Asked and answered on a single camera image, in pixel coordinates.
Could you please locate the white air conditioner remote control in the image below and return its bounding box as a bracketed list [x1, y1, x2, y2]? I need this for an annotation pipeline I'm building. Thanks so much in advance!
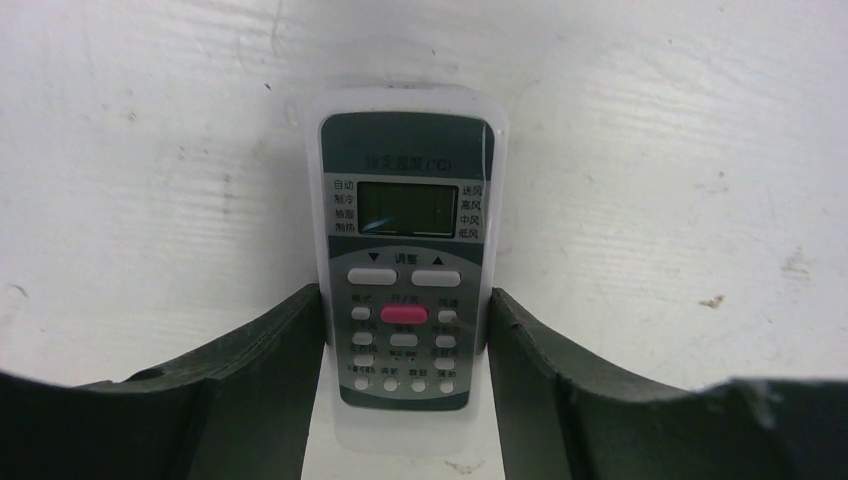
[305, 85, 509, 457]

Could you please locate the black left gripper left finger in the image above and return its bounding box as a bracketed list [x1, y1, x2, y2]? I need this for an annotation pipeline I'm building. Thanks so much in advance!
[1, 284, 326, 479]

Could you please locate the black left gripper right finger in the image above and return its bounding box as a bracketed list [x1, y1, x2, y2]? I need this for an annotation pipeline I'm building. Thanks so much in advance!
[488, 289, 847, 479]

